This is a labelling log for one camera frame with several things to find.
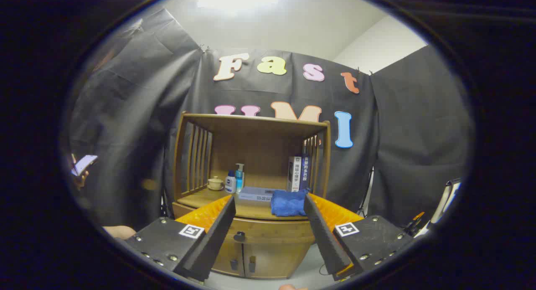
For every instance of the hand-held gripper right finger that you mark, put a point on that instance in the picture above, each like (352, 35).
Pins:
(328, 244)

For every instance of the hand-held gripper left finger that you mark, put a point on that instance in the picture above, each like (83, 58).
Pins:
(211, 244)

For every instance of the wooden drawer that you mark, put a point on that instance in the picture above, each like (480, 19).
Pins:
(272, 229)

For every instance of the wooden cabinet door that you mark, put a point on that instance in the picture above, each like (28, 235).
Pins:
(276, 258)
(228, 256)

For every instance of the wooden countertop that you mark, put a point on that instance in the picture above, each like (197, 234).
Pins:
(201, 196)

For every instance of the wooden cabinet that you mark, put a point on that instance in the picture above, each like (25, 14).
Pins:
(259, 147)

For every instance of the blue towel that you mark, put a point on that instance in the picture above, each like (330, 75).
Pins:
(289, 204)

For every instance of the beige lidded teacup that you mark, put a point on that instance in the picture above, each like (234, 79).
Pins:
(215, 183)

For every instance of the white lotion bottle blue cap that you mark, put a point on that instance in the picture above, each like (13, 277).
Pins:
(230, 184)

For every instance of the flat lying pale book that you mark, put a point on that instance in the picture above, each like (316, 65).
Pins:
(255, 194)

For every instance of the blue pump bottle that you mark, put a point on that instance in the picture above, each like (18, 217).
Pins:
(239, 181)

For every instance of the dark blue standing book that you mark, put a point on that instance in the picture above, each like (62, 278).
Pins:
(305, 173)

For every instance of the orange black tool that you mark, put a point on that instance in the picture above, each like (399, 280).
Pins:
(414, 223)

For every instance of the white framed panel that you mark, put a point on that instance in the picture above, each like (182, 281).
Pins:
(446, 200)

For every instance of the smartphone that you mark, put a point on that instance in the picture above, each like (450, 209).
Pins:
(83, 164)

